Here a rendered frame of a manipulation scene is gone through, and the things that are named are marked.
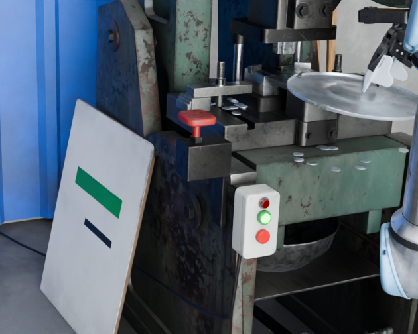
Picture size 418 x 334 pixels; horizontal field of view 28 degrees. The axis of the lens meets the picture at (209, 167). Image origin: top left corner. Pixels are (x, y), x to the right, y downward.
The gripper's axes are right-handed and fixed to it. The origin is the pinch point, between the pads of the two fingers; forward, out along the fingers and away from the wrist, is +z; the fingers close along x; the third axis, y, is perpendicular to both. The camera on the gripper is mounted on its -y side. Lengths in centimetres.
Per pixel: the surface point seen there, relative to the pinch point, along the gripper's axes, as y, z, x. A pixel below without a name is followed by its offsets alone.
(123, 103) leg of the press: -55, 41, -4
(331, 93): -2.7, 2.4, -10.5
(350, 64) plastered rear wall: -61, 61, 152
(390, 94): 4.1, 1.0, 3.2
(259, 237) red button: 6.1, 25.3, -33.4
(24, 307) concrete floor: -55, 110, -16
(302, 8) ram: -19.9, -6.8, -3.3
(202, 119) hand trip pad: -13.9, 10.2, -36.1
